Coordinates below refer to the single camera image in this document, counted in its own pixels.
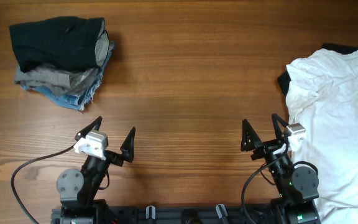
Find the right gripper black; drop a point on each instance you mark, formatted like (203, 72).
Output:
(266, 147)

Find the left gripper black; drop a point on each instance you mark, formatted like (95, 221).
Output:
(127, 150)

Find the white t-shirt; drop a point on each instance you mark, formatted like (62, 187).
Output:
(323, 98)

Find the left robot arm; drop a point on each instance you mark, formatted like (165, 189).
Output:
(78, 188)

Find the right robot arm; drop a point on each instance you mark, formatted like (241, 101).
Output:
(296, 182)

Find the folded blue denim shorts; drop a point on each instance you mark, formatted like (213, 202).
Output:
(73, 99)

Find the black garment at right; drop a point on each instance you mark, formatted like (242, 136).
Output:
(284, 79)

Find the folded grey garment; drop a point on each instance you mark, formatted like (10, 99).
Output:
(64, 61)

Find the folded black garment on stack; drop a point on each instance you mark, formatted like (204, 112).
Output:
(66, 42)

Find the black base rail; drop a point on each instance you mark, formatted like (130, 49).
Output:
(167, 215)

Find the left white rail clip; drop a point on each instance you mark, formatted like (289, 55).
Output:
(150, 213)

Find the white rail clip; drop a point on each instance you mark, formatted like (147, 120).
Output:
(150, 213)
(221, 211)

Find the right white rail clip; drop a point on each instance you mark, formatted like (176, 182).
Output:
(221, 211)

